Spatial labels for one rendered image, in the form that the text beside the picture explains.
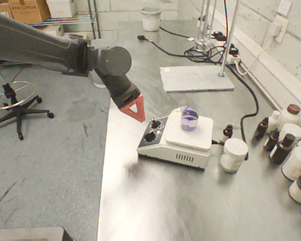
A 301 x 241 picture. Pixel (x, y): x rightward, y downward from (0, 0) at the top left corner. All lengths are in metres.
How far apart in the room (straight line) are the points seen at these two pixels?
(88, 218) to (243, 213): 1.00
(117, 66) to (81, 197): 1.14
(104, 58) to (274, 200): 0.52
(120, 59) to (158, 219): 0.36
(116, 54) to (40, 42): 0.15
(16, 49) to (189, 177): 0.48
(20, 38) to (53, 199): 1.30
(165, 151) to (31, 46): 0.40
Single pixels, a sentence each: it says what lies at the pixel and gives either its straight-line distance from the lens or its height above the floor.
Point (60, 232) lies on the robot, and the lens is 1.00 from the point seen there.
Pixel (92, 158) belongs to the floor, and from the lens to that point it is 1.62.
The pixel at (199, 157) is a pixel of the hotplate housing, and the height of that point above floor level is 0.80.
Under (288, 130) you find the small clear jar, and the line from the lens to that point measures 0.72.
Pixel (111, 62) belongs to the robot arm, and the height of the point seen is 1.05.
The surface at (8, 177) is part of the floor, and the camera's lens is 1.76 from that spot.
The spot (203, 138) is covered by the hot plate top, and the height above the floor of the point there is 0.84.
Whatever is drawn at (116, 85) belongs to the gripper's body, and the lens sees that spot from 0.50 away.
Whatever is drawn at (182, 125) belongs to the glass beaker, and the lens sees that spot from 0.56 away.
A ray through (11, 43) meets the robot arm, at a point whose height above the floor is 1.15.
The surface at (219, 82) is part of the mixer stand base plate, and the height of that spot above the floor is 0.76.
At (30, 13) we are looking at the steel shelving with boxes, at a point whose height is 0.66.
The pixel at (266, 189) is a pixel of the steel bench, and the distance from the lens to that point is 0.63.
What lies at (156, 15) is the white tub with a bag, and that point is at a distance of 1.47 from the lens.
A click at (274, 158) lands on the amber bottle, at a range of 0.69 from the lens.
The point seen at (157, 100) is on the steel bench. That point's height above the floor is 0.75.
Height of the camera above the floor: 1.24
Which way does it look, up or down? 42 degrees down
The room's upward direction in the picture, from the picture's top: straight up
